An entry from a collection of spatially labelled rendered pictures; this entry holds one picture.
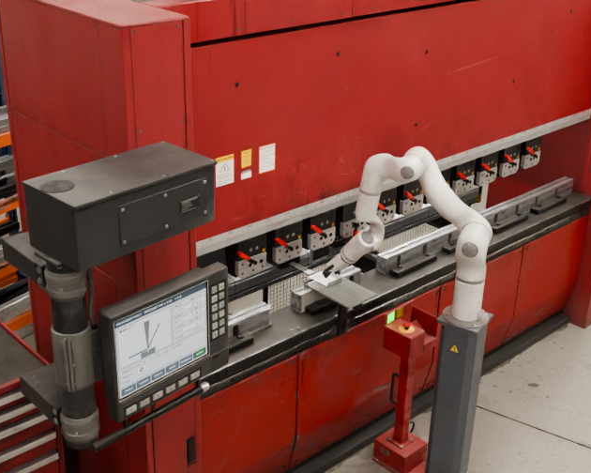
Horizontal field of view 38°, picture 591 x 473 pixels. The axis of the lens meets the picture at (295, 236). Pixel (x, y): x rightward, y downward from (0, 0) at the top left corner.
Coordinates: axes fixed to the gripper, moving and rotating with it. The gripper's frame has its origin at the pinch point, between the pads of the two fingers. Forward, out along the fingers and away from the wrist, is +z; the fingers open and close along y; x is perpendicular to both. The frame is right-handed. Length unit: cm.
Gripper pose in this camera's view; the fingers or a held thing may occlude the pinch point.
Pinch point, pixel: (330, 271)
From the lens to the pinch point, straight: 387.4
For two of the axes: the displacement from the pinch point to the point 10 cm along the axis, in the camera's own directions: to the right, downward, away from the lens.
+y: -7.4, 2.7, -6.2
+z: -4.5, 4.8, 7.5
